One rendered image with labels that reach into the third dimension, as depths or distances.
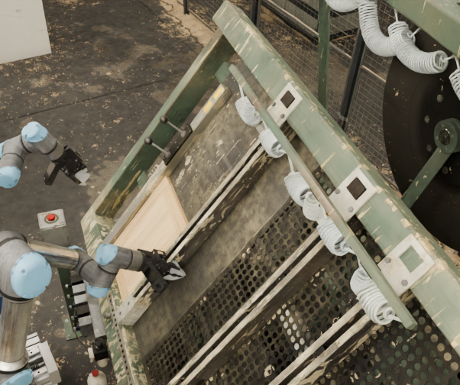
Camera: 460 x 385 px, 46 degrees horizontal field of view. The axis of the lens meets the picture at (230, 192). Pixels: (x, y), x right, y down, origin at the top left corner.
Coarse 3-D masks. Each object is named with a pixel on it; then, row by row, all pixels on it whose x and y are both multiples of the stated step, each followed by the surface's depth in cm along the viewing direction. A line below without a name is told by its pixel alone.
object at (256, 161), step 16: (272, 112) 181; (288, 112) 175; (256, 128) 185; (288, 128) 182; (256, 144) 188; (240, 160) 192; (256, 160) 187; (272, 160) 189; (240, 176) 190; (256, 176) 192; (224, 192) 194; (240, 192) 195; (208, 208) 200; (224, 208) 197; (192, 224) 203; (208, 224) 200; (176, 240) 208; (192, 240) 203; (176, 256) 206; (144, 288) 214; (128, 304) 219; (144, 304) 219; (128, 320) 222
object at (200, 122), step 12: (228, 96) 219; (216, 108) 221; (204, 120) 223; (192, 144) 229; (180, 156) 231; (168, 168) 234; (156, 180) 236; (144, 192) 240; (132, 204) 245; (132, 216) 245; (120, 228) 248; (108, 240) 253
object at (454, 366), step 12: (300, 228) 346; (288, 252) 353; (240, 276) 273; (252, 288) 265; (324, 288) 342; (276, 324) 249; (276, 336) 245; (432, 336) 242; (168, 348) 225; (372, 348) 305; (156, 360) 265
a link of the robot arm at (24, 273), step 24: (0, 264) 152; (24, 264) 150; (48, 264) 155; (0, 288) 154; (24, 288) 150; (24, 312) 159; (0, 336) 163; (24, 336) 165; (0, 360) 166; (24, 360) 170; (0, 384) 167; (24, 384) 173
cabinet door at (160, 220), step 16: (160, 192) 234; (144, 208) 241; (160, 208) 232; (176, 208) 223; (128, 224) 247; (144, 224) 238; (160, 224) 228; (176, 224) 220; (128, 240) 244; (144, 240) 234; (160, 240) 225; (128, 272) 236; (128, 288) 233
